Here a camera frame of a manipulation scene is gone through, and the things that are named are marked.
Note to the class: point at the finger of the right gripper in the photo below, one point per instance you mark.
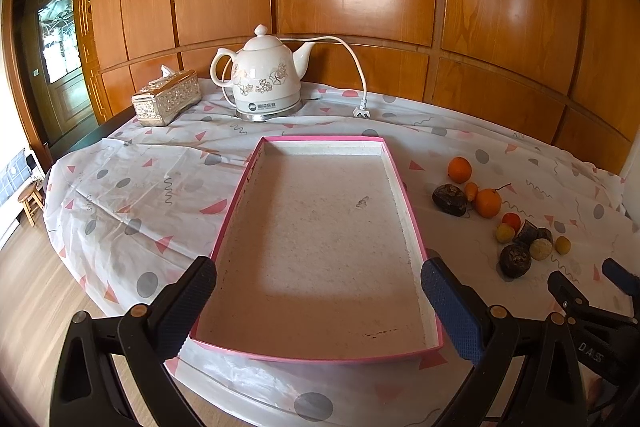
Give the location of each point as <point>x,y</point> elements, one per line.
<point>621,278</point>
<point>565,293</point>

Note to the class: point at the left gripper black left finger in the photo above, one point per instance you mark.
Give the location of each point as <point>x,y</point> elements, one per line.
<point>178,306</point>

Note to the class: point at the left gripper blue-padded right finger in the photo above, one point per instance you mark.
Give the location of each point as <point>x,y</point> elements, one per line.
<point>459,308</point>

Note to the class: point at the pale yellow round fruit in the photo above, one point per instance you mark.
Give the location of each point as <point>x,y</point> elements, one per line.
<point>540,249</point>

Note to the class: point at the dark brown dried fruit front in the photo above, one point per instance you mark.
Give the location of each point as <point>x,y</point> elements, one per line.
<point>514,261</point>

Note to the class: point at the dark brown dried fruit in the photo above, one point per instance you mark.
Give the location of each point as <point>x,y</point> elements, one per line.
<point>514,261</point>
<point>450,199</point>

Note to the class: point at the dark sugarcane segment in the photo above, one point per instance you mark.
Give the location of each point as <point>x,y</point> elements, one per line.
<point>544,233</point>
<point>527,234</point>

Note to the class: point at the small yellow round fruit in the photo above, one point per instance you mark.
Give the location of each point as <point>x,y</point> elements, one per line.
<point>504,233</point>

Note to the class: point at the small red tomato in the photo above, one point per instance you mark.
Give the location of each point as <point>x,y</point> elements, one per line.
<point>513,220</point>

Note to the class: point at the small orange carrot piece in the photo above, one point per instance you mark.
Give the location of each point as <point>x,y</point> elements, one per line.
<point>470,191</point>

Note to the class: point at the small yellow fruit right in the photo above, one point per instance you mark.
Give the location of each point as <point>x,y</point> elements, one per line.
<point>562,245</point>

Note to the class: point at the orange mandarin with stem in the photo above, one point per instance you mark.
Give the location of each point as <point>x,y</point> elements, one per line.
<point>487,202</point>

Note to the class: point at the white patterned tablecloth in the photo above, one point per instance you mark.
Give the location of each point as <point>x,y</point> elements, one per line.
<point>130,213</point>

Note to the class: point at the pink-edged shallow tray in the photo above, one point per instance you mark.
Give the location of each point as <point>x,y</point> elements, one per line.
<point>319,257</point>

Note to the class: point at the small wooden stool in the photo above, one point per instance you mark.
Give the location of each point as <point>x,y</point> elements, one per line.
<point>31,199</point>

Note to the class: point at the metal kettle base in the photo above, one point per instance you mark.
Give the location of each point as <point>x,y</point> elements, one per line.
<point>289,111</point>

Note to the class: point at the ornate silver tissue box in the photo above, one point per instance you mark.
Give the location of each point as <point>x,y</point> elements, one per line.
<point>163,99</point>

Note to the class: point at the white ceramic electric kettle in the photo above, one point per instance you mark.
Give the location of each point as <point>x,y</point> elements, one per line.
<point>264,75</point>

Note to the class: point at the wooden door with glass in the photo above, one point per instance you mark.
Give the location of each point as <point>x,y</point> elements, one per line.
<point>46,50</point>

